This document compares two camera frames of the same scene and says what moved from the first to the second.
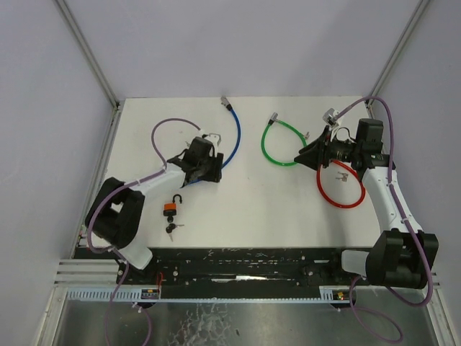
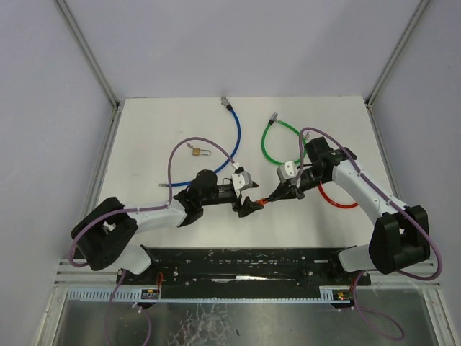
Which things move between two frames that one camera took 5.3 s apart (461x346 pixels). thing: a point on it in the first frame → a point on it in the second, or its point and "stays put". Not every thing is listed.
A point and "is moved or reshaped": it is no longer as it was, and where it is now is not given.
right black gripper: (323, 150) → (294, 188)
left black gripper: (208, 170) → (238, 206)
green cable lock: (274, 117) stays put
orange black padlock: (170, 209) is moved or reshaped
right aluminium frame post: (396, 50) stays put
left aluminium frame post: (78, 34) stays put
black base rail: (235, 272) stays put
